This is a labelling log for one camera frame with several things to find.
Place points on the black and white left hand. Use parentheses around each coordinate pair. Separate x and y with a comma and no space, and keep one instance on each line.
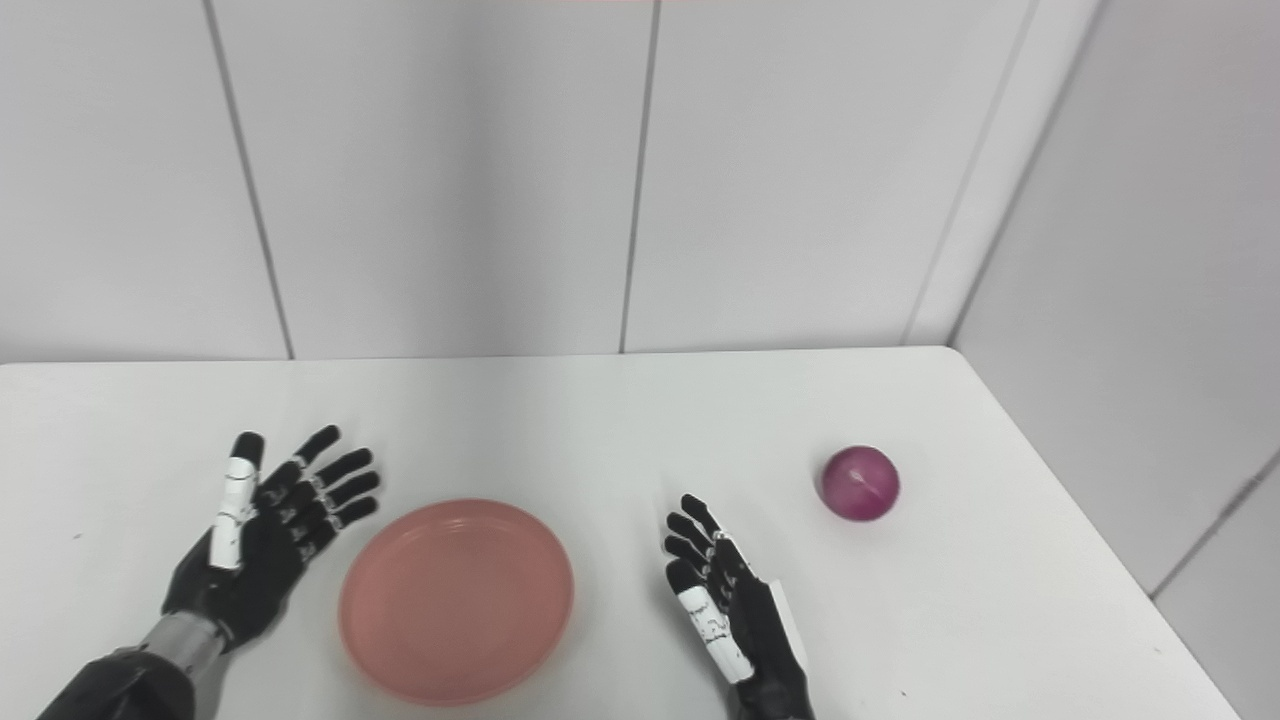
(255,560)

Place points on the black and white right hand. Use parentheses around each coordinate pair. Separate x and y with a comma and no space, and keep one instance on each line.
(760,630)

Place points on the purple red onion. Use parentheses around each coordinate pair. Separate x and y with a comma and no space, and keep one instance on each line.
(860,484)

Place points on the pink plate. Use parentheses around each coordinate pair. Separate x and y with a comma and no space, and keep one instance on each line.
(455,600)

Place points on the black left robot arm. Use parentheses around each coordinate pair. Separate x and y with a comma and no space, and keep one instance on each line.
(130,680)

